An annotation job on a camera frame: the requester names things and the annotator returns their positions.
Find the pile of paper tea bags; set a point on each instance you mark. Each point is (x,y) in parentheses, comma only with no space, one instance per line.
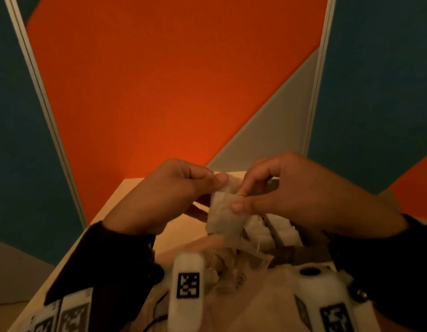
(227,269)

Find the clear plastic bag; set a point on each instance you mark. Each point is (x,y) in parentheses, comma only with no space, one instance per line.
(199,243)

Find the white square tea bag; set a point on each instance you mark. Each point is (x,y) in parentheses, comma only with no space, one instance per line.
(220,221)

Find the person's left hand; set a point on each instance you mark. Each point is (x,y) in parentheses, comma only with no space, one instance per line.
(158,200)

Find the dark compartment organizer box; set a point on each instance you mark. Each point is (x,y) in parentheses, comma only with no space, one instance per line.
(303,252)

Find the person's right hand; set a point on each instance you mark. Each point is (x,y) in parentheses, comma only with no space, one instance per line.
(310,197)

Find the person's right forearm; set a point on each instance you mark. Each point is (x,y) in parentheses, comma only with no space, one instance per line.
(386,325)

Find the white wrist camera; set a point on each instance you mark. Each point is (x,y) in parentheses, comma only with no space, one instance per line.
(187,307)
(324,290)

